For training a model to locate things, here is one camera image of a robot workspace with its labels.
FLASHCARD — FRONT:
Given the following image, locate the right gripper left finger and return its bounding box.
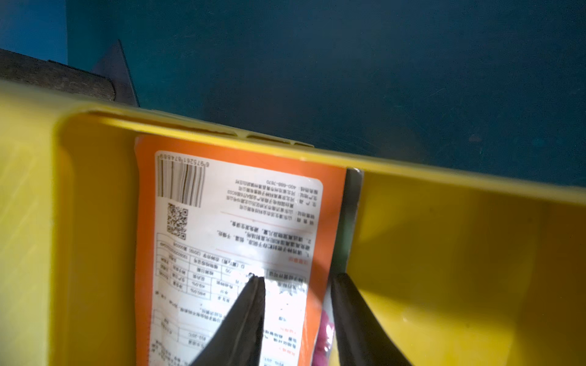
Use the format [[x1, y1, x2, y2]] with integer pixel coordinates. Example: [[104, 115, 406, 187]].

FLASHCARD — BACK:
[[191, 275, 266, 366]]

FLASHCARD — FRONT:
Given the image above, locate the pink flower seed bag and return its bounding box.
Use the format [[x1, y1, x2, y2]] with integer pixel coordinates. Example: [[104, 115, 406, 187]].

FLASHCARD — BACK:
[[311, 168, 364, 365]]

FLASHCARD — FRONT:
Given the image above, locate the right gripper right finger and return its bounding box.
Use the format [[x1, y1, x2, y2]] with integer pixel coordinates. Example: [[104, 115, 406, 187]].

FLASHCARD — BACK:
[[331, 273, 410, 365]]

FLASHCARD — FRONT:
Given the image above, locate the pink cherry blossom tree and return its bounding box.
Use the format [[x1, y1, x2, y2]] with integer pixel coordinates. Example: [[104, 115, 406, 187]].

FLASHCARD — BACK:
[[1, 49, 115, 102]]

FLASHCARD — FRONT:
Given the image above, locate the orange seed bag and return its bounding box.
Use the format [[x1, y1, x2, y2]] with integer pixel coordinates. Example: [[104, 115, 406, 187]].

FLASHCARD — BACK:
[[134, 135, 346, 365]]

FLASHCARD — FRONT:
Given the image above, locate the dark metal tree base plate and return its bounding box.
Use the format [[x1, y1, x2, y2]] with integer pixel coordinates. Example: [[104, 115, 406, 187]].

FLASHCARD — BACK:
[[92, 40, 140, 107]]

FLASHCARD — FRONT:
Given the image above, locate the yellow top drawer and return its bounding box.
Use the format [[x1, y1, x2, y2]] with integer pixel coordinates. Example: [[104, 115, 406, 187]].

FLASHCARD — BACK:
[[1, 82, 585, 365]]

